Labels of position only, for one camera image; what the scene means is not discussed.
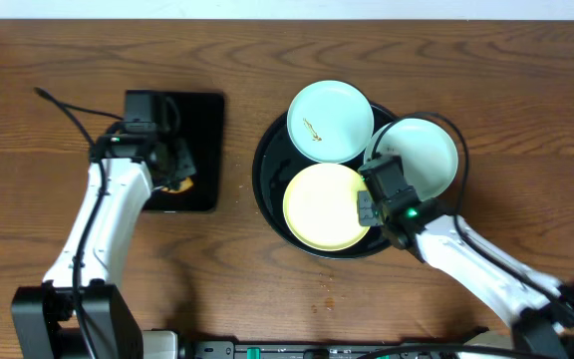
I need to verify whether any yellow green scrub sponge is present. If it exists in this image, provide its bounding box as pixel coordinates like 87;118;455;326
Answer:
161;178;193;194

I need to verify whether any yellow plate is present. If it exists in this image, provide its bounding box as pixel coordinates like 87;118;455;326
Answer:
283;164;370;251

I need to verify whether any mint plate with stain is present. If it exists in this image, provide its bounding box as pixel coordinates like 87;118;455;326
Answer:
286;80;375;164

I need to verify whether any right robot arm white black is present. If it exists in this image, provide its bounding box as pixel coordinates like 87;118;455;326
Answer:
360;170;574;358

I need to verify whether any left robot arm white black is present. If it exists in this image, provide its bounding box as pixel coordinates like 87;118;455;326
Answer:
11;134;195;358

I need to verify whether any black rectangular tray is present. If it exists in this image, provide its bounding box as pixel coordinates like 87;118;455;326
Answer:
133;90;225;212

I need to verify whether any black round tray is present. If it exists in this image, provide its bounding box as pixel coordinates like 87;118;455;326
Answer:
252;114;391;259

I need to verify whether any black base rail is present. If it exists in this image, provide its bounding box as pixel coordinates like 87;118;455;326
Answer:
142;328;517;359

